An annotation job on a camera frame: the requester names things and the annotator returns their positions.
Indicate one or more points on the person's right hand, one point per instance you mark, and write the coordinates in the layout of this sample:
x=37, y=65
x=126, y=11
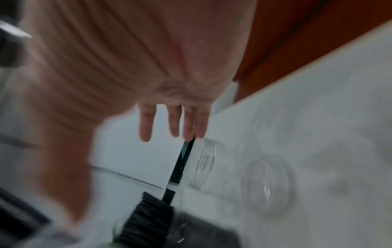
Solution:
x=137, y=53

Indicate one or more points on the bundle of black straws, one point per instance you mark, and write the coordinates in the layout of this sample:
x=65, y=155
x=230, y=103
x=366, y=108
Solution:
x=147, y=222

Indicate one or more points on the clear glass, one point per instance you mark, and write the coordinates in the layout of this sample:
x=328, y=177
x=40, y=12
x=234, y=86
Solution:
x=205, y=230
x=268, y=184

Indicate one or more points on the orange leather bench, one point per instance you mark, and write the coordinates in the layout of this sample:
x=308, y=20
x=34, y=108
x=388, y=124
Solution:
x=306, y=36

